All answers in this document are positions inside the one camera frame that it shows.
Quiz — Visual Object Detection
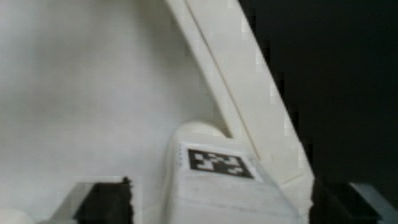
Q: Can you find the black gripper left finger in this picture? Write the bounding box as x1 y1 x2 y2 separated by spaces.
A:
56 177 134 224

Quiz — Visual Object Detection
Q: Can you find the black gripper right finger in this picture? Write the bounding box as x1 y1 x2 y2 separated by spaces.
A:
311 181 398 224

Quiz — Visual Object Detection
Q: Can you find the white table leg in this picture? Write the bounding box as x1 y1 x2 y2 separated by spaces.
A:
160 121 306 224

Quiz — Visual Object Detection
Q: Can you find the white square tabletop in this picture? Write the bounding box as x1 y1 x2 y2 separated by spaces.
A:
0 0 315 224

